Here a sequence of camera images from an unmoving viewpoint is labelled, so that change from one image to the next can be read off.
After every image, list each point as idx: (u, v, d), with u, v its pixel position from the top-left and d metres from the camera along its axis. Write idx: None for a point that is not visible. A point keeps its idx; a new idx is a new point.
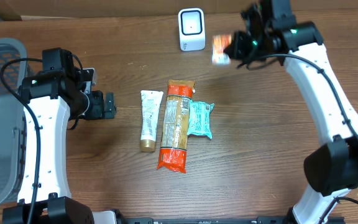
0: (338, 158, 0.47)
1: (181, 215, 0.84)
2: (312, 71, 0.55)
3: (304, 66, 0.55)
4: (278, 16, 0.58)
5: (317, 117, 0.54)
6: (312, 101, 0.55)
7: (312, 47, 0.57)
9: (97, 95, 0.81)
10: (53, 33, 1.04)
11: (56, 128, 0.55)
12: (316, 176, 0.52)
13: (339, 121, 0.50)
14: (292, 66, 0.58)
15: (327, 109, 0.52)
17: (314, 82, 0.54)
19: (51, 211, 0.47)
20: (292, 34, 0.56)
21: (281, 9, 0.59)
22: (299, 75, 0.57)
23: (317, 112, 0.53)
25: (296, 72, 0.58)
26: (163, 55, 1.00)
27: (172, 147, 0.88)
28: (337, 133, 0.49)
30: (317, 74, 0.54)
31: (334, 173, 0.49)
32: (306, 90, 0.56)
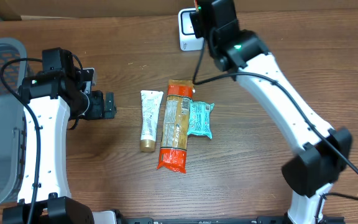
0: (313, 163, 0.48)
1: (181, 215, 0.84)
2: (266, 83, 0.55)
3: (257, 81, 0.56)
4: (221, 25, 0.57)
5: (283, 128, 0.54)
6: (274, 113, 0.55)
7: (260, 59, 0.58)
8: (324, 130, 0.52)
9: (97, 95, 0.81)
10: (53, 33, 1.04)
11: (56, 128, 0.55)
12: (296, 182, 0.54)
13: (306, 129, 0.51)
14: (245, 81, 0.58)
15: (291, 120, 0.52)
17: (271, 95, 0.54)
19: (50, 211, 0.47)
20: (235, 51, 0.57)
21: (222, 15, 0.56)
22: (255, 89, 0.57)
23: (283, 124, 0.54)
25: (250, 87, 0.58)
26: (163, 55, 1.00)
27: (172, 147, 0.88)
28: (307, 142, 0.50)
30: (272, 86, 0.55)
31: (312, 178, 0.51)
32: (265, 102, 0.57)
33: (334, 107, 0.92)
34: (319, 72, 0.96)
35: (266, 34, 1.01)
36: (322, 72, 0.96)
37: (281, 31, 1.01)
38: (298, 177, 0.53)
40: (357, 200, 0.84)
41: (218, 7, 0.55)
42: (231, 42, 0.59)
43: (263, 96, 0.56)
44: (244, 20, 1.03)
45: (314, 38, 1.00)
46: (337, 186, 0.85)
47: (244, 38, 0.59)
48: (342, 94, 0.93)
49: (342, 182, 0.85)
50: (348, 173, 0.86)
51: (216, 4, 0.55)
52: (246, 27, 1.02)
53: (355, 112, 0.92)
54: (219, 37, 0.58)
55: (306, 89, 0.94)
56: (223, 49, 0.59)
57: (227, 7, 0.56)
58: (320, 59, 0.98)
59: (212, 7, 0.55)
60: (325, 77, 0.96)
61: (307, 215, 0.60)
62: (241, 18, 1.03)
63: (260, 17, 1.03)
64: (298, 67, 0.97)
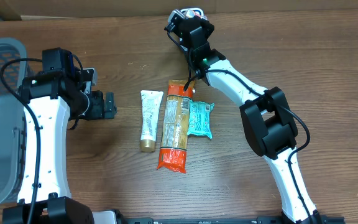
0: (252, 112, 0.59)
1: (181, 215, 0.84)
2: (221, 74, 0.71)
3: (216, 73, 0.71)
4: (198, 46, 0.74)
5: (237, 101, 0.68)
6: (230, 94, 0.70)
7: (218, 63, 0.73)
8: (261, 90, 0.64)
9: (97, 95, 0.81)
10: (54, 33, 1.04)
11: (56, 128, 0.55)
12: (255, 142, 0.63)
13: (247, 93, 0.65)
14: (211, 78, 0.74)
15: (238, 90, 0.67)
17: (225, 79, 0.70)
19: (50, 211, 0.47)
20: (205, 63, 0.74)
21: (198, 40, 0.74)
22: (219, 82, 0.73)
23: (236, 98, 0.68)
25: (215, 82, 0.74)
26: (163, 55, 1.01)
27: (172, 147, 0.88)
28: (247, 99, 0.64)
30: (225, 74, 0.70)
31: (260, 129, 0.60)
32: (225, 89, 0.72)
33: (334, 107, 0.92)
34: (319, 72, 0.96)
35: (266, 34, 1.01)
36: (322, 72, 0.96)
37: (281, 31, 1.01)
38: (252, 134, 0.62)
40: (357, 200, 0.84)
41: (194, 35, 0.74)
42: (203, 56, 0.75)
43: (222, 83, 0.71)
44: (244, 20, 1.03)
45: (314, 38, 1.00)
46: (337, 186, 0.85)
47: (211, 54, 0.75)
48: (342, 95, 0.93)
49: (341, 182, 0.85)
50: (348, 173, 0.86)
51: (192, 33, 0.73)
52: (246, 27, 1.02)
53: (355, 112, 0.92)
54: (196, 55, 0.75)
55: (306, 89, 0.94)
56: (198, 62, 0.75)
57: (201, 35, 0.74)
58: (320, 59, 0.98)
59: (190, 36, 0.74)
60: (325, 77, 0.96)
61: (291, 200, 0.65)
62: (242, 18, 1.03)
63: (260, 17, 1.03)
64: (298, 67, 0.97)
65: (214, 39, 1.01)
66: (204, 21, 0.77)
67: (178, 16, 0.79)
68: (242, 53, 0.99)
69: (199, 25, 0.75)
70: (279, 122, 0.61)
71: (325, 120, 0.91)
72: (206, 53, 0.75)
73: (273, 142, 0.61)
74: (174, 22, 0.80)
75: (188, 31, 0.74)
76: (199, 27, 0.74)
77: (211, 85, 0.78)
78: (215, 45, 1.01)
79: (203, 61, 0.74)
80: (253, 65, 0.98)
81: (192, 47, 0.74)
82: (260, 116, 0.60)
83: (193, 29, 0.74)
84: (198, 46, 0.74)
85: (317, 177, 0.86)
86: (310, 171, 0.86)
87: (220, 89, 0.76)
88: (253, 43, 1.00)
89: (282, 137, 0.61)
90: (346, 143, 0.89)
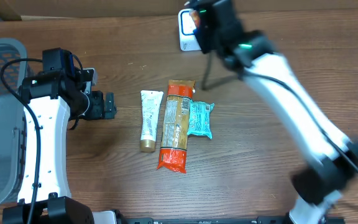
0: (334, 177, 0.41)
1: (181, 215, 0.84)
2: (275, 86, 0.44)
3: (269, 84, 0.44)
4: (225, 26, 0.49)
5: (301, 144, 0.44)
6: (288, 124, 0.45)
7: (266, 60, 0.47)
8: (340, 140, 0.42)
9: (97, 95, 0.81)
10: (54, 34, 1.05)
11: (56, 128, 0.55)
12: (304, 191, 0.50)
13: (320, 139, 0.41)
14: (256, 84, 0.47)
15: (304, 130, 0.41)
17: (284, 101, 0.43)
19: (50, 211, 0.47)
20: (245, 52, 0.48)
21: (226, 16, 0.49)
22: (269, 97, 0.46)
23: (299, 139, 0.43)
25: (264, 94, 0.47)
26: (163, 55, 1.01)
27: (172, 147, 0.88)
28: (321, 154, 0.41)
30: (284, 91, 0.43)
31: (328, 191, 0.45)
32: (278, 112, 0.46)
33: (334, 107, 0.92)
34: (319, 72, 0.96)
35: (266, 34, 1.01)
36: (322, 72, 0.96)
37: (281, 31, 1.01)
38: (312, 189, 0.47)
40: (357, 199, 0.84)
41: (220, 5, 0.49)
42: (238, 40, 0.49)
43: (278, 105, 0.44)
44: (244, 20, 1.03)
45: (314, 38, 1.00)
46: None
47: (250, 36, 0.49)
48: (342, 95, 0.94)
49: None
50: None
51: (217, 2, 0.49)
52: (246, 27, 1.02)
53: (355, 112, 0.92)
54: (225, 37, 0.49)
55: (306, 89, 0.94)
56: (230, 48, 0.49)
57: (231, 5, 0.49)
58: (320, 59, 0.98)
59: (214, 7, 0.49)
60: (325, 77, 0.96)
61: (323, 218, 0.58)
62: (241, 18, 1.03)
63: (260, 17, 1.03)
64: (298, 67, 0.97)
65: None
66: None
67: None
68: None
69: None
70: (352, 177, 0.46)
71: None
72: (240, 35, 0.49)
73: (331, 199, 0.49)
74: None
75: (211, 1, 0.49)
76: None
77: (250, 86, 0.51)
78: None
79: (245, 48, 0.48)
80: None
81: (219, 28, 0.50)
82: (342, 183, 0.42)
83: None
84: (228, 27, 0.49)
85: None
86: None
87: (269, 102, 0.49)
88: None
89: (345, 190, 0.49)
90: None
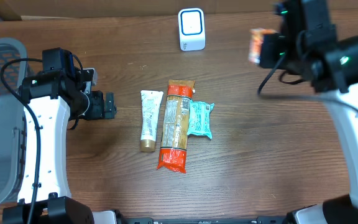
0: None
1: (180, 215, 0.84)
2: None
3: (353, 117, 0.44)
4: (314, 25, 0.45)
5: (356, 180, 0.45)
6: (353, 158, 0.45)
7: None
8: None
9: (97, 95, 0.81)
10: (54, 33, 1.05)
11: (56, 128, 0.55)
12: (339, 219, 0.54)
13: None
14: (336, 107, 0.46)
15: None
17: None
19: (50, 211, 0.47)
20: (340, 63, 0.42)
21: (316, 18, 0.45)
22: (345, 126, 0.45)
23: None
25: (339, 119, 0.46)
26: (163, 55, 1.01)
27: (172, 147, 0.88)
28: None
30: None
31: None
32: (347, 142, 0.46)
33: None
34: None
35: None
36: None
37: None
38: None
40: None
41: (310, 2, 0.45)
42: (329, 42, 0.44)
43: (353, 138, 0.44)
44: (244, 20, 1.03)
45: None
46: (336, 186, 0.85)
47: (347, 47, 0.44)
48: None
49: (342, 182, 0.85)
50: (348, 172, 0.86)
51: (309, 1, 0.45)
52: (247, 27, 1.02)
53: None
54: (311, 37, 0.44)
55: (306, 89, 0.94)
56: (317, 50, 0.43)
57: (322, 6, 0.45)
58: None
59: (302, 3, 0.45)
60: None
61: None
62: (241, 18, 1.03)
63: (260, 17, 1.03)
64: None
65: (214, 39, 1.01)
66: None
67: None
68: (242, 53, 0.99)
69: None
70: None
71: (325, 120, 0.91)
72: (332, 38, 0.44)
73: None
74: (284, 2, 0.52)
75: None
76: None
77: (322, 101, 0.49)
78: (215, 45, 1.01)
79: (340, 60, 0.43)
80: (253, 65, 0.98)
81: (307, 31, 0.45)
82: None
83: None
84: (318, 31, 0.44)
85: (317, 177, 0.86)
86: (311, 172, 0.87)
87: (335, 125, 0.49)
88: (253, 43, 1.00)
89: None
90: None
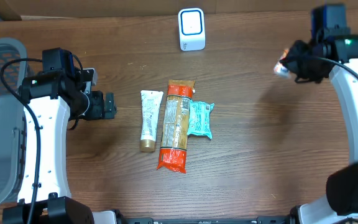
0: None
1: (181, 215, 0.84)
2: (357, 88, 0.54)
3: (352, 81, 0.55)
4: (332, 27, 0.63)
5: (352, 135, 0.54)
6: (350, 120, 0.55)
7: None
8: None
9: (97, 95, 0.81)
10: (54, 33, 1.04)
11: (56, 128, 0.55)
12: (337, 196, 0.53)
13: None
14: (339, 76, 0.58)
15: None
17: None
19: (50, 211, 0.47)
20: (345, 45, 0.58)
21: (334, 22, 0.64)
22: (344, 91, 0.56)
23: (354, 130, 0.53)
25: (341, 87, 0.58)
26: (163, 55, 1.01)
27: (172, 147, 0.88)
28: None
30: None
31: None
32: (347, 107, 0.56)
33: (334, 107, 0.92)
34: None
35: (266, 34, 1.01)
36: None
37: (282, 31, 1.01)
38: (344, 190, 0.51)
40: None
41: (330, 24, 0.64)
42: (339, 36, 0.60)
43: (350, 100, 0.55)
44: (244, 20, 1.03)
45: None
46: None
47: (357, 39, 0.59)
48: None
49: None
50: None
51: (330, 9, 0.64)
52: (246, 27, 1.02)
53: None
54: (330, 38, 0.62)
55: (305, 89, 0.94)
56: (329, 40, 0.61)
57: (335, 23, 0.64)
58: None
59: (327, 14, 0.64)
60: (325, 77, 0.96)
61: (339, 219, 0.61)
62: (241, 18, 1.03)
63: (260, 17, 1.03)
64: None
65: (214, 39, 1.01)
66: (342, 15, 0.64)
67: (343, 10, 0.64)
68: (242, 53, 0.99)
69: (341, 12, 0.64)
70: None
71: (325, 120, 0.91)
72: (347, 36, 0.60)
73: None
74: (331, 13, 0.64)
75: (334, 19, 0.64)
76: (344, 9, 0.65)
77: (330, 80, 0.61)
78: (215, 45, 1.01)
79: (345, 42, 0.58)
80: (253, 65, 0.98)
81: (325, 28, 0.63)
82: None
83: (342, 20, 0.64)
84: (332, 30, 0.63)
85: (317, 177, 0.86)
86: (311, 171, 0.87)
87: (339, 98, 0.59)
88: (254, 43, 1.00)
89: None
90: (346, 143, 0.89)
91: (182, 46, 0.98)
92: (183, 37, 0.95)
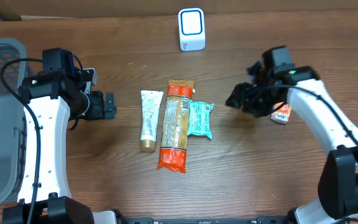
0: (345, 164, 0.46)
1: (181, 215, 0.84)
2: (310, 98, 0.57)
3: (304, 96, 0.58)
4: (279, 65, 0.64)
5: (322, 139, 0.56)
6: (317, 127, 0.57)
7: (310, 82, 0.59)
8: None
9: (97, 95, 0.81)
10: (54, 34, 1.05)
11: (56, 128, 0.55)
12: (328, 196, 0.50)
13: (342, 135, 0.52)
14: (294, 97, 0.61)
15: (329, 126, 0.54)
17: (316, 109, 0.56)
19: (50, 211, 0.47)
20: (291, 74, 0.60)
21: (281, 59, 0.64)
22: (302, 106, 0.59)
23: (322, 134, 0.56)
25: (300, 105, 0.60)
26: (163, 55, 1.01)
27: (172, 147, 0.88)
28: (340, 143, 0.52)
30: (317, 101, 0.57)
31: (345, 188, 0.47)
32: (310, 118, 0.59)
33: None
34: (319, 72, 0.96)
35: (266, 34, 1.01)
36: (322, 72, 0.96)
37: (281, 32, 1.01)
38: (330, 187, 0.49)
40: None
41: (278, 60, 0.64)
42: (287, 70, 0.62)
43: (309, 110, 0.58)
44: (244, 20, 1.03)
45: (314, 38, 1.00)
46: None
47: (300, 69, 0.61)
48: (342, 95, 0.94)
49: None
50: None
51: (275, 50, 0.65)
52: (246, 27, 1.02)
53: (355, 112, 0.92)
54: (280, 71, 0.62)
55: None
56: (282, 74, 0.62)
57: (282, 59, 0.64)
58: (321, 60, 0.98)
59: (271, 53, 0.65)
60: (325, 77, 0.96)
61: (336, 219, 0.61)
62: (242, 18, 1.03)
63: (260, 17, 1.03)
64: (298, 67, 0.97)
65: (214, 39, 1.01)
66: (284, 51, 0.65)
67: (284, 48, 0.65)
68: (242, 53, 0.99)
69: (283, 50, 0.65)
70: None
71: None
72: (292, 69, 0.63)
73: (354, 208, 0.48)
74: (271, 51, 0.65)
75: (278, 58, 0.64)
76: (285, 46, 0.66)
77: (290, 106, 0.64)
78: (215, 45, 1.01)
79: (290, 71, 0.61)
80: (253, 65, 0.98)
81: (273, 65, 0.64)
82: (354, 170, 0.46)
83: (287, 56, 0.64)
84: (280, 65, 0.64)
85: (317, 177, 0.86)
86: (311, 172, 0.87)
87: (301, 113, 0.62)
88: (254, 43, 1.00)
89: None
90: None
91: (183, 46, 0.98)
92: (183, 37, 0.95)
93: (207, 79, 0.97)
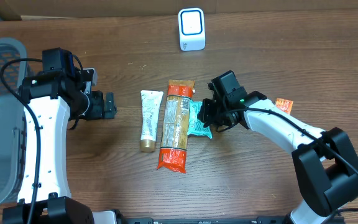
0: (307, 160, 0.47)
1: (181, 215, 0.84)
2: (263, 114, 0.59)
3: (258, 114, 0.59)
4: (230, 93, 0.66)
5: (286, 147, 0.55)
6: (278, 138, 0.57)
7: (259, 103, 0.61)
8: (317, 132, 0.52)
9: (97, 95, 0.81)
10: (55, 33, 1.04)
11: (56, 128, 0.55)
12: (311, 199, 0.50)
13: (300, 136, 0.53)
14: (250, 119, 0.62)
15: (286, 132, 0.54)
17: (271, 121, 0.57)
19: (50, 211, 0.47)
20: (242, 103, 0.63)
21: (231, 86, 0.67)
22: (260, 125, 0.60)
23: (284, 142, 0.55)
25: (258, 125, 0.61)
26: (163, 55, 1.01)
27: (172, 147, 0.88)
28: (300, 144, 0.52)
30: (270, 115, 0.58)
31: (318, 181, 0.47)
32: (271, 132, 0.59)
33: (334, 107, 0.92)
34: (319, 72, 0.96)
35: (266, 34, 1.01)
36: (322, 72, 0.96)
37: (282, 31, 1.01)
38: (308, 187, 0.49)
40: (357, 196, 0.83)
41: (228, 88, 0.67)
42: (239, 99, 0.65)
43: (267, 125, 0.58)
44: (244, 20, 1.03)
45: (314, 38, 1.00)
46: None
47: (249, 96, 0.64)
48: (342, 95, 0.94)
49: None
50: None
51: (222, 77, 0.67)
52: (247, 27, 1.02)
53: (355, 112, 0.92)
54: (233, 101, 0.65)
55: (305, 90, 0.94)
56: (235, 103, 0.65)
57: (232, 86, 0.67)
58: (320, 60, 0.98)
59: (220, 81, 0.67)
60: (325, 77, 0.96)
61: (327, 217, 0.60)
62: (242, 18, 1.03)
63: (260, 17, 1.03)
64: (298, 67, 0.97)
65: (214, 39, 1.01)
66: (233, 79, 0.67)
67: (231, 76, 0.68)
68: (242, 53, 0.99)
69: (230, 76, 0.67)
70: (344, 173, 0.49)
71: (325, 120, 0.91)
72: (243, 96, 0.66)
73: (337, 200, 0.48)
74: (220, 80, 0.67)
75: (227, 86, 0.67)
76: (232, 71, 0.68)
77: (253, 129, 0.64)
78: (215, 44, 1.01)
79: (240, 101, 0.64)
80: (253, 65, 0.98)
81: (224, 93, 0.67)
82: (318, 163, 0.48)
83: (236, 83, 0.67)
84: (231, 93, 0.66)
85: None
86: None
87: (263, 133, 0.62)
88: (254, 43, 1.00)
89: (351, 193, 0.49)
90: None
91: (183, 47, 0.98)
92: (183, 37, 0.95)
93: (207, 79, 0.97)
